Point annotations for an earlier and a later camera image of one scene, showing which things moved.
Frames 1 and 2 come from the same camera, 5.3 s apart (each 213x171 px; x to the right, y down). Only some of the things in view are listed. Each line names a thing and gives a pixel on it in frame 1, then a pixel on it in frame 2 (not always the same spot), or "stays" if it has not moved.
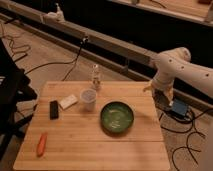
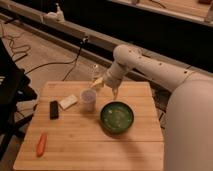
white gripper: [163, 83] to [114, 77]
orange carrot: [42, 144] stays
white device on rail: [54, 16] stays
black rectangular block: [54, 109] stays
